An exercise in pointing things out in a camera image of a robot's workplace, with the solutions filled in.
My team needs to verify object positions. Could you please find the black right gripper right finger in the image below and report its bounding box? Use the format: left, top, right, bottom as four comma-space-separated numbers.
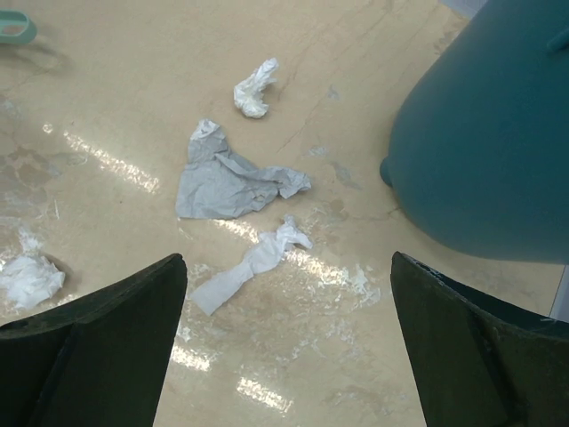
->
390, 252, 568, 427

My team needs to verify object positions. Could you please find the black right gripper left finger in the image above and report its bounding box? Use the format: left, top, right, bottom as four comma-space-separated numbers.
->
1, 254, 188, 427

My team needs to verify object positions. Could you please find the white paper wad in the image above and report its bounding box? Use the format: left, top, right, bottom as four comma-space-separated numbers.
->
1, 254, 66, 309

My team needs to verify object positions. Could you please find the white twisted paper strip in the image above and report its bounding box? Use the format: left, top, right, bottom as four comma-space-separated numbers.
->
189, 215, 313, 316

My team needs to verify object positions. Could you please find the grey paper sheet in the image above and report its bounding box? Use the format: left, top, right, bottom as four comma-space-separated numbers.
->
175, 118, 311, 220

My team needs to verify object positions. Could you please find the white tissue ball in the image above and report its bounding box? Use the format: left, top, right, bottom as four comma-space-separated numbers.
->
233, 58, 279, 119

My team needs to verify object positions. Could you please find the green plastic dustpan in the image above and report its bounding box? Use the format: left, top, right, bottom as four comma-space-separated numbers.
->
0, 10, 37, 45

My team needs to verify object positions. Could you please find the teal plastic trash bin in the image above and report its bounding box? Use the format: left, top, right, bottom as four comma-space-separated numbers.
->
380, 0, 568, 264

